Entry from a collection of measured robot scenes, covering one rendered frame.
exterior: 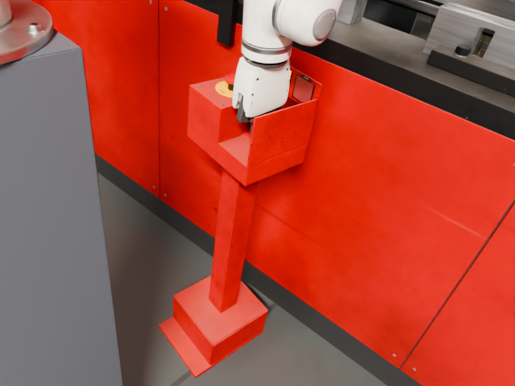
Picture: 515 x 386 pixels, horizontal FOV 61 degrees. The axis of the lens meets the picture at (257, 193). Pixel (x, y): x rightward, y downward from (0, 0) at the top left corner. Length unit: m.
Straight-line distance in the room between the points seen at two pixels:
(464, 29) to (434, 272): 0.52
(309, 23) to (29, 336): 0.57
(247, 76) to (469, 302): 0.70
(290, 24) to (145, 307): 1.03
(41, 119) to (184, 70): 0.83
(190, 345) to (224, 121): 0.74
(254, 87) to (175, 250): 0.95
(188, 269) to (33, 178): 1.08
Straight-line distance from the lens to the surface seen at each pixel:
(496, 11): 1.23
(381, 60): 0.92
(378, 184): 1.01
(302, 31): 0.65
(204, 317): 1.28
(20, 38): 0.46
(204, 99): 0.86
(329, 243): 1.18
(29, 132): 0.48
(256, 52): 0.73
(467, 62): 0.94
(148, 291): 1.48
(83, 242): 0.60
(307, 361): 1.39
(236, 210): 0.99
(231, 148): 0.85
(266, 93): 0.77
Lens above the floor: 1.18
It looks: 39 degrees down
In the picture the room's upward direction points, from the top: 10 degrees clockwise
